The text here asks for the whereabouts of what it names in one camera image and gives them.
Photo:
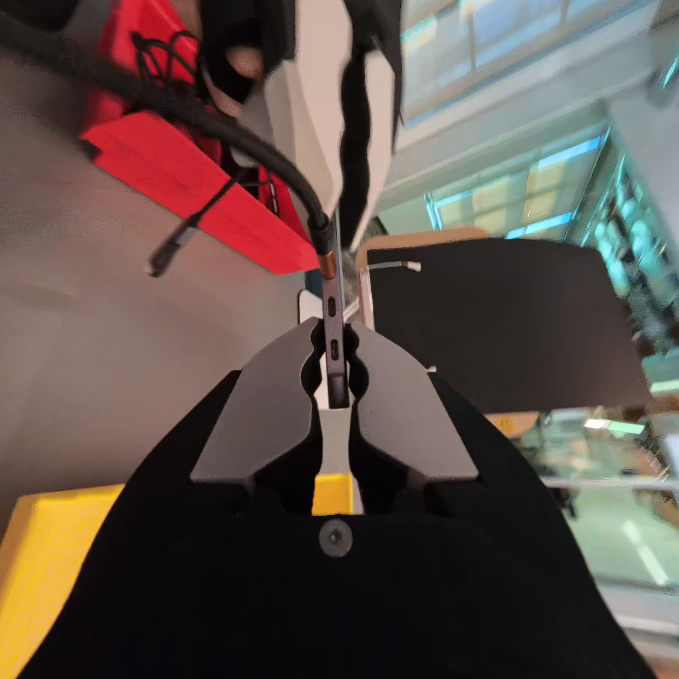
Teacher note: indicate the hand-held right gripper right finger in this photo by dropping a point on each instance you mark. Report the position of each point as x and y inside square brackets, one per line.
[408, 419]

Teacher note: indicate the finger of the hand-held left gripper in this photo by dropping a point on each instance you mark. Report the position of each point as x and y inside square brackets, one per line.
[382, 106]
[313, 79]

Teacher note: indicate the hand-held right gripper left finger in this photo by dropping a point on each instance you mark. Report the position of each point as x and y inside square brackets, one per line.
[260, 419]

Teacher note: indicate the grey USB hub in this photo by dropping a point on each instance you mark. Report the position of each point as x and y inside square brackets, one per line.
[335, 382]

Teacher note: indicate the red plastic bin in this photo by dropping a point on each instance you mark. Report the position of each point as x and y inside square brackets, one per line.
[175, 175]

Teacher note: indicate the person's left hand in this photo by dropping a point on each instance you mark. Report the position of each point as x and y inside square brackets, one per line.
[244, 61]

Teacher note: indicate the white stand base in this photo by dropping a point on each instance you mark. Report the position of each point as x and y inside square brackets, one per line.
[334, 445]

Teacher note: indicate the yellow smiley sticker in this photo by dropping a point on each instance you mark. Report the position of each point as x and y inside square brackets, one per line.
[505, 423]

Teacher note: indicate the black backdrop board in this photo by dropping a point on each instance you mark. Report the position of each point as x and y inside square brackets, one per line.
[504, 318]

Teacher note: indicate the yellow plastic bin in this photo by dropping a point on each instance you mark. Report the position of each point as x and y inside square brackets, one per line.
[53, 541]

